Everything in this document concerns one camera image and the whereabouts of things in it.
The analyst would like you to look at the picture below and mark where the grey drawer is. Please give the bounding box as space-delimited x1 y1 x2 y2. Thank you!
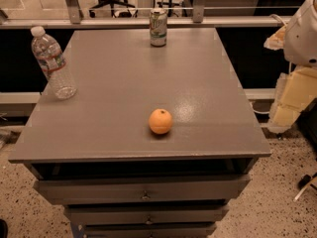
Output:
34 175 250 205
64 203 229 225
84 222 216 238

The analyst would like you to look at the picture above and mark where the metal window railing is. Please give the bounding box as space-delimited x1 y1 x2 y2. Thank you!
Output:
0 0 290 29

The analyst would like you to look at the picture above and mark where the white cable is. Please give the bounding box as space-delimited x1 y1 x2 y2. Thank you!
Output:
268 13 289 27

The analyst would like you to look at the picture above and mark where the clear plastic water bottle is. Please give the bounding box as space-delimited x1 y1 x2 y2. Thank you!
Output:
31 26 77 100

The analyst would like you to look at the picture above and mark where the top grey drawer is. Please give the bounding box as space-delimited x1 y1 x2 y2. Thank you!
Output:
34 175 250 205

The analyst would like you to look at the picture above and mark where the bottom grey drawer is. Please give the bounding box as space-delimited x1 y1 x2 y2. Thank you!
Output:
84 222 216 238

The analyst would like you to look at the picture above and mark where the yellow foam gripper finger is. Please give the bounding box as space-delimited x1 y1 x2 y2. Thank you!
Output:
264 26 286 51
267 65 317 133

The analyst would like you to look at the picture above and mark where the orange fruit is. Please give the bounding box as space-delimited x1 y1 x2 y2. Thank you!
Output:
149 109 172 135

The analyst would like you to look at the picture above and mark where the green white soda can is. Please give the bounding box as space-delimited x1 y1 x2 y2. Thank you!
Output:
150 8 167 47

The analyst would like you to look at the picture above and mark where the middle grey drawer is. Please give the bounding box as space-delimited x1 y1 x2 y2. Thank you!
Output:
64 203 229 225

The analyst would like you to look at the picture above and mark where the black office chair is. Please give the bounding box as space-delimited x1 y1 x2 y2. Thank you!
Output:
88 0 138 18

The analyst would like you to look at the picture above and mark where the grey drawer cabinet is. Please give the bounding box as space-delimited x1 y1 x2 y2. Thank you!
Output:
8 27 272 238

